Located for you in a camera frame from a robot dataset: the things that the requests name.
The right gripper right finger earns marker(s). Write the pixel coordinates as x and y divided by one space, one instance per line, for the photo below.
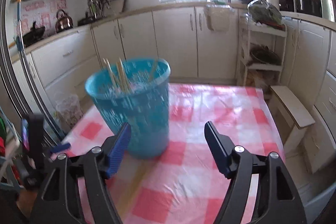
277 198

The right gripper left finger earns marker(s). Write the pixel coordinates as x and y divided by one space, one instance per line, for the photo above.
58 200

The wooden chopstick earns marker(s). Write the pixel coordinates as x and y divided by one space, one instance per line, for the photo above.
131 191
123 80
111 74
153 70

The wooden stool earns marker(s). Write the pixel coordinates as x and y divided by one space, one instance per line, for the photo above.
305 127

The patterned trash bin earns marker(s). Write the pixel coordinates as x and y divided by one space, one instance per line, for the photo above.
68 112

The pink checkered tablecloth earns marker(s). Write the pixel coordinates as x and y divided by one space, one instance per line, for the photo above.
184 184

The teal perforated plastic basket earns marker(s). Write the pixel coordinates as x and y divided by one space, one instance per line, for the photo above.
145 108

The black wok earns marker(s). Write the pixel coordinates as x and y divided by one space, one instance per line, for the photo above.
34 35

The black pan on shelf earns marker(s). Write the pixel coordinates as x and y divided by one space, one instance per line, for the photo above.
263 55

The white storage shelf rack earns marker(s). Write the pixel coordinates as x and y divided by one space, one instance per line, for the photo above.
252 34

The copper kettle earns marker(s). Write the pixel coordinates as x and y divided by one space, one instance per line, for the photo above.
64 21

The bag of green vegetables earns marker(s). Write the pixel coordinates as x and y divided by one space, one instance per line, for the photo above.
263 12

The plastic bag on cabinet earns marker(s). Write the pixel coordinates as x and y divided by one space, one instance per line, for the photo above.
218 17

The blue mop handle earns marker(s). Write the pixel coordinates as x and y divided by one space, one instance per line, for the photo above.
19 42

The utensil rack on wall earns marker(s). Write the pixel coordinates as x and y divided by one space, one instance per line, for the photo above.
99 9

